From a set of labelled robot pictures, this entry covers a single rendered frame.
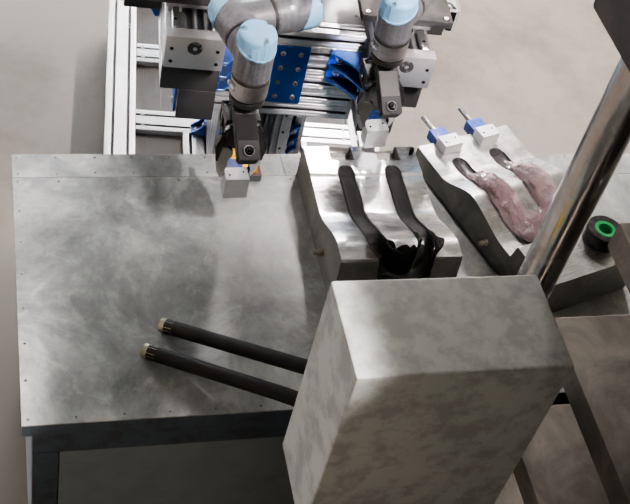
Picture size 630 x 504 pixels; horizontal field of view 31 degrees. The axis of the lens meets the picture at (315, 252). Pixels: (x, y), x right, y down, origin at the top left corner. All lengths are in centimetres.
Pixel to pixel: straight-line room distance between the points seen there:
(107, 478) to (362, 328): 101
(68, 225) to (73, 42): 180
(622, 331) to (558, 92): 269
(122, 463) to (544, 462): 83
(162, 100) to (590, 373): 217
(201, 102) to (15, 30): 153
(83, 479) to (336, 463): 87
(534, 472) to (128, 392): 76
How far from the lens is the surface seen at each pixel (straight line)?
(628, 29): 145
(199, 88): 277
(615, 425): 176
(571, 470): 200
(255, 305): 235
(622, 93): 155
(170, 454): 232
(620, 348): 185
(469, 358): 150
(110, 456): 230
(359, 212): 247
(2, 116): 388
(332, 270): 236
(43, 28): 424
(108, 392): 219
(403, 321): 151
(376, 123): 258
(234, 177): 237
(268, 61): 218
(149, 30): 393
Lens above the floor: 260
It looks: 47 degrees down
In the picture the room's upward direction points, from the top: 15 degrees clockwise
